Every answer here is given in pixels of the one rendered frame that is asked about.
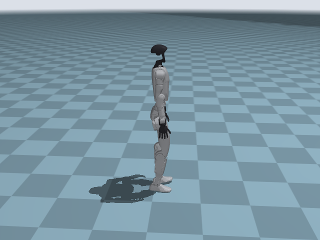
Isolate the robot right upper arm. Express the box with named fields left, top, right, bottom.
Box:
left=155, top=69, right=165, bottom=101

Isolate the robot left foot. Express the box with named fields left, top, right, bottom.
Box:
left=152, top=176, right=173, bottom=183

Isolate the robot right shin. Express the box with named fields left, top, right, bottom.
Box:
left=154, top=153, right=168, bottom=187

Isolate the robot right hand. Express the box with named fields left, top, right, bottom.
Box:
left=158, top=118, right=171, bottom=139

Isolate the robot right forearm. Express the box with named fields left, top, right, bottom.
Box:
left=156, top=95, right=165, bottom=124

